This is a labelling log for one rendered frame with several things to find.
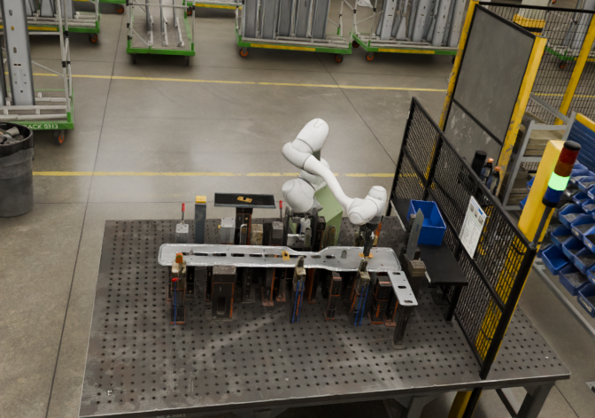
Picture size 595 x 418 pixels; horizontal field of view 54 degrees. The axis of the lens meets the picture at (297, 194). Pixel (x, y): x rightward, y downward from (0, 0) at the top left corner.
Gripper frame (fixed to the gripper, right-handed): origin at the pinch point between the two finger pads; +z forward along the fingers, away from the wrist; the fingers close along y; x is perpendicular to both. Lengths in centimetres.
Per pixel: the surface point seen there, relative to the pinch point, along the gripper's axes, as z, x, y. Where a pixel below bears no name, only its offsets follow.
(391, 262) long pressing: 5.8, 15.0, 4.0
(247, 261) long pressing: 5, -69, 6
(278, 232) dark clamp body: -1, -50, -16
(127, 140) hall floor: 101, -184, -346
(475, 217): -30, 55, 10
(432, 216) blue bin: -1, 52, -37
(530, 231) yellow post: -50, 60, 53
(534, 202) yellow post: -64, 59, 50
